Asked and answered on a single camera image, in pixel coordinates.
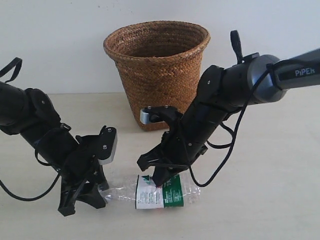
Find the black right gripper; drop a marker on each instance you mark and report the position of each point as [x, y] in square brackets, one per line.
[182, 144]

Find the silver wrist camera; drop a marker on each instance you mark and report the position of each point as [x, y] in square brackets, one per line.
[102, 146]
[167, 114]

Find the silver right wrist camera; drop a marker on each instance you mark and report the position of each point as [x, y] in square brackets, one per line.
[167, 114]

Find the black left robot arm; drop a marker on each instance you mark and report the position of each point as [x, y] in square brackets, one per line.
[29, 113]

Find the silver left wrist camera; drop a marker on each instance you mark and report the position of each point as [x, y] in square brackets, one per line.
[102, 146]

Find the crushed clear plastic bottle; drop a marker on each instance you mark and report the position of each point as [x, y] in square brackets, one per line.
[140, 192]

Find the brown woven wicker basket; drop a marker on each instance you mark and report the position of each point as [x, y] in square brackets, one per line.
[159, 63]

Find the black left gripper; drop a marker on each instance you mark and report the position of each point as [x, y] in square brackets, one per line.
[81, 175]

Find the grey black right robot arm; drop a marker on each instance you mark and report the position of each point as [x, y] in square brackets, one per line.
[221, 93]

